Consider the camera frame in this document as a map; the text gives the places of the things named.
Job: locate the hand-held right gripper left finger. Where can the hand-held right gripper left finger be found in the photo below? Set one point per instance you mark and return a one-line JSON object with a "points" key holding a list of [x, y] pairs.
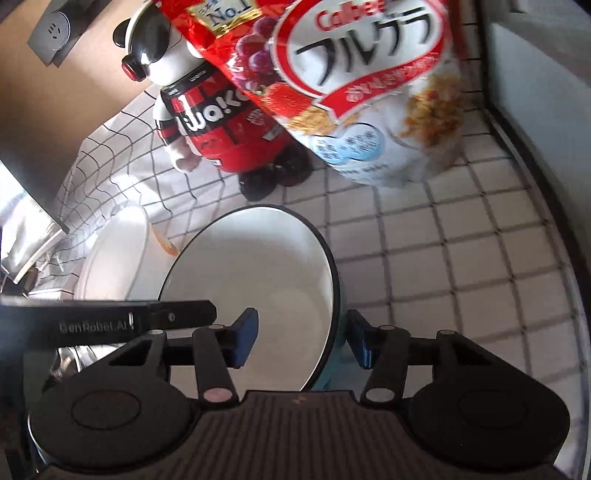
{"points": [[244, 339]]}

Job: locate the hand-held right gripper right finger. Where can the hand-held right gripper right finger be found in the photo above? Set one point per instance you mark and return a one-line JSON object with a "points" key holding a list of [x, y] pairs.
{"points": [[361, 341]]}

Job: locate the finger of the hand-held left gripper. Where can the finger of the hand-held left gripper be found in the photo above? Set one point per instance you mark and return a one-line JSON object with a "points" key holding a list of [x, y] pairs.
{"points": [[184, 314]]}

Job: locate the white bowl black rim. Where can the white bowl black rim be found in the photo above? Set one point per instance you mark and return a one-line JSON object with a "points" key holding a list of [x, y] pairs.
{"points": [[249, 267]]}

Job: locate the large white bowl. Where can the large white bowl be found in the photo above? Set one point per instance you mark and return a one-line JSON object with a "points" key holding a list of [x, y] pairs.
{"points": [[115, 254]]}

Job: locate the red rectangular container white inside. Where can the red rectangular container white inside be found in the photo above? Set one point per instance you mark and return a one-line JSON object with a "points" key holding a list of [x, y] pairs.
{"points": [[167, 244]]}

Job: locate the shiny silver metal object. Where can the shiny silver metal object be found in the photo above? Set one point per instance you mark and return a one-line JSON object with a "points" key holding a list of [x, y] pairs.
{"points": [[23, 230]]}

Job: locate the white black-grid tablecloth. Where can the white black-grid tablecloth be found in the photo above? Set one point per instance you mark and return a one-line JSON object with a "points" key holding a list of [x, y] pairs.
{"points": [[461, 277]]}

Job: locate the red white black toy figure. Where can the red white black toy figure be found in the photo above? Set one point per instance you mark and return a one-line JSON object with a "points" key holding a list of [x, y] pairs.
{"points": [[212, 129]]}

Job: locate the red and white cereal bag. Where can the red and white cereal bag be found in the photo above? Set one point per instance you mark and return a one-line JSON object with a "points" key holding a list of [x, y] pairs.
{"points": [[369, 92]]}

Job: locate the white box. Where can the white box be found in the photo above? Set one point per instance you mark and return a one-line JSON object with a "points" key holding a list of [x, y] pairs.
{"points": [[540, 69]]}

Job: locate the dark grey wall socket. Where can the dark grey wall socket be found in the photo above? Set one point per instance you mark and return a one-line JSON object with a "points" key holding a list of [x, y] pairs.
{"points": [[55, 27]]}

